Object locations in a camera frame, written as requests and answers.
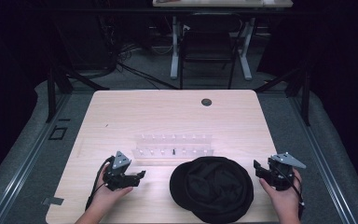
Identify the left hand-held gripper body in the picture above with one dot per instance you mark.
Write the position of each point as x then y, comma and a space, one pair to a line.
117, 174

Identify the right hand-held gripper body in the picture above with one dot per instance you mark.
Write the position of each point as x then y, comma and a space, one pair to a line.
281, 172

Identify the person's left hand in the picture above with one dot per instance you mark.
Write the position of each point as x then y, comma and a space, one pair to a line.
107, 197

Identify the person's right hand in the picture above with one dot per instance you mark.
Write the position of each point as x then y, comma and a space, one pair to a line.
282, 199

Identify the clear acrylic rack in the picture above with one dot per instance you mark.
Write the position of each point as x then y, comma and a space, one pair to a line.
173, 148

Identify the black hat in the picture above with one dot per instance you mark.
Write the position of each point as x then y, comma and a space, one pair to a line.
211, 189

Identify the grey tape strip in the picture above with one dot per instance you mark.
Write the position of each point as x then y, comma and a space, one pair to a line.
52, 201

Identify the short black tape strip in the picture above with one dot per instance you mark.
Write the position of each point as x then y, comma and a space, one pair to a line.
64, 119

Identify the black tape square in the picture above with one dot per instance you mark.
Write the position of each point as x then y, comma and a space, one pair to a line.
52, 133

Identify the black metal stand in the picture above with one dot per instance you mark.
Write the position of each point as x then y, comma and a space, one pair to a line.
52, 93
305, 99

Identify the dark round table grommet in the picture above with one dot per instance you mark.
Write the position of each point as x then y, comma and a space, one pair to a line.
206, 102

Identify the white-legged desk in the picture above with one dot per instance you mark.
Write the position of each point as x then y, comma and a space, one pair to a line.
175, 56

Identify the black chair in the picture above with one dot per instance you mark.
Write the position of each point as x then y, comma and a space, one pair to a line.
209, 46

